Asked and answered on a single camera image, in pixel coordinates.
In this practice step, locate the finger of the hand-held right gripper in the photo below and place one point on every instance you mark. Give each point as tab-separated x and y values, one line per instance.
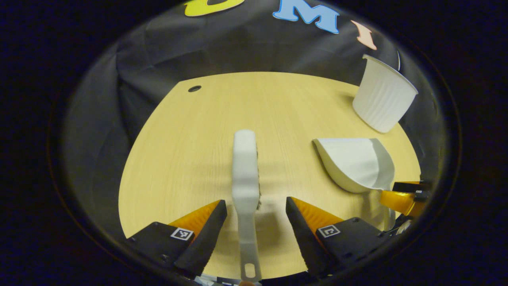
403	200

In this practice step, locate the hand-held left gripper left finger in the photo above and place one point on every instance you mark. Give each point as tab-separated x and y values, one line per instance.
204	238

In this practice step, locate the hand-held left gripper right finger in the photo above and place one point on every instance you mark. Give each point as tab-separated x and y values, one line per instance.
305	238

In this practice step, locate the grey plastic dustpan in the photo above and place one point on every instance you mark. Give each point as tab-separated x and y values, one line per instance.
353	163

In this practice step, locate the small grey broom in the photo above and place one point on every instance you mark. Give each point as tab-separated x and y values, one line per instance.
245	178

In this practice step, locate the wooden desktop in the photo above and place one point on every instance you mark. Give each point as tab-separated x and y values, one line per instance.
178	159

